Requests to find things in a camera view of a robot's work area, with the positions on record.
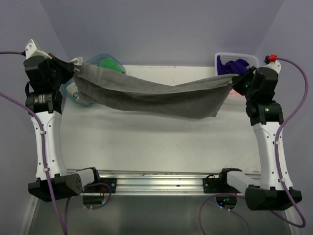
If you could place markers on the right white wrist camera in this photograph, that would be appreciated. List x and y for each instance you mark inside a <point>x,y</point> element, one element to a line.
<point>271,62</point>

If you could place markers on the white plastic basket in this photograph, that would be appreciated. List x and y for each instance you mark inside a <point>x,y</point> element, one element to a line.
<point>227,56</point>

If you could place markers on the green rolled towel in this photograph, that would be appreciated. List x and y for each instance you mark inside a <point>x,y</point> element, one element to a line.
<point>111,64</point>

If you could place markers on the beige patterned rolled towel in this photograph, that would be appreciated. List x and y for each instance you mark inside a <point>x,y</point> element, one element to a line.
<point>72,90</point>

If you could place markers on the purple crumpled towel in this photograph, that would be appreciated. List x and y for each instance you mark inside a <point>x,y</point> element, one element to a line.
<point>238,67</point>

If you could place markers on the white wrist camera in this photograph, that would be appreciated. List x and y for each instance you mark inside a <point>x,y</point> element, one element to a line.
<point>32,49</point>
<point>271,62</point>

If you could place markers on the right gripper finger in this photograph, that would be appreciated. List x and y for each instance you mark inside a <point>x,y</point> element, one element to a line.
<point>250,73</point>
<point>239,83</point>

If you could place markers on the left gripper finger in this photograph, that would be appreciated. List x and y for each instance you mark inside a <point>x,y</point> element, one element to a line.
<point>66,66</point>
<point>61,73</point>

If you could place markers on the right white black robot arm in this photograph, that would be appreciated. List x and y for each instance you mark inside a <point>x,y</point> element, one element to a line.
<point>274,191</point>

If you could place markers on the blue translucent plastic bin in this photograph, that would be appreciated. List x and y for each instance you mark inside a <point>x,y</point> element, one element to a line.
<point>94,61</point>

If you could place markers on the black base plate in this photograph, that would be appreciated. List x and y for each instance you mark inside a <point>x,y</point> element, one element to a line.
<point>105,185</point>
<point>213,185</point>

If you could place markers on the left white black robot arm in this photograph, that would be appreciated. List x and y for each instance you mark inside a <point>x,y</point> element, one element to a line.
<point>52,180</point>

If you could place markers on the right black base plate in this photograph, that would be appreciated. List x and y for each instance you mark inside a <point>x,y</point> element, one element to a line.
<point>213,185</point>

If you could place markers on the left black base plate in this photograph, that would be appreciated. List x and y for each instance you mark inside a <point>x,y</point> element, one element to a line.
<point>105,185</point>

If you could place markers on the pink towel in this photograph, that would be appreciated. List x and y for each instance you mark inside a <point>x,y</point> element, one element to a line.
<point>234,93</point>

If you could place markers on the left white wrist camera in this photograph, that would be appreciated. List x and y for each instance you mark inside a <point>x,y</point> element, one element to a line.
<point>32,49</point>

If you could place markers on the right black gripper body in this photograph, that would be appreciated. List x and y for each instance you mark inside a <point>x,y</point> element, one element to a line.
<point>251,92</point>

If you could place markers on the grey towel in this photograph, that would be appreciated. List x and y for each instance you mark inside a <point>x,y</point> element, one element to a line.
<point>193,100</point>

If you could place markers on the aluminium mounting rail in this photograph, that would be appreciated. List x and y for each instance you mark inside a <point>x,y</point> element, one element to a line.
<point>138,183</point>

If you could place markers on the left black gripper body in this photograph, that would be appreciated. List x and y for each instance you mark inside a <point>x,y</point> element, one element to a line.
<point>54,83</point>

